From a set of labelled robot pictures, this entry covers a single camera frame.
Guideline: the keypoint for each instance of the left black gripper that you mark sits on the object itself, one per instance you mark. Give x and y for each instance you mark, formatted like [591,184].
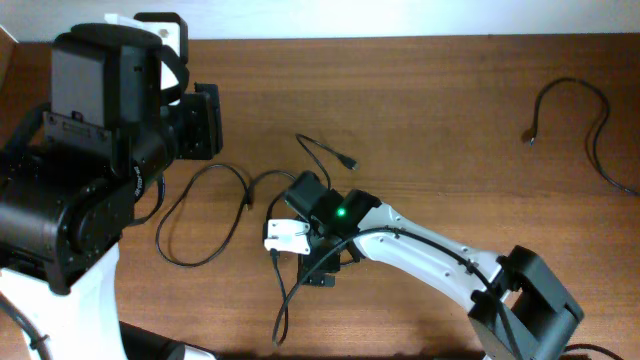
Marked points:
[206,121]

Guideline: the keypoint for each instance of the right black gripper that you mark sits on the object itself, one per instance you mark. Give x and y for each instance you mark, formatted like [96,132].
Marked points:
[316,273]

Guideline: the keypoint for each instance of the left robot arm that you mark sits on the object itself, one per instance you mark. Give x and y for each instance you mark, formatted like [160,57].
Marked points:
[63,212]

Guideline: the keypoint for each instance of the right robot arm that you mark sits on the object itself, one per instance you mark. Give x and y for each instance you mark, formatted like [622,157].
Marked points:
[517,306]

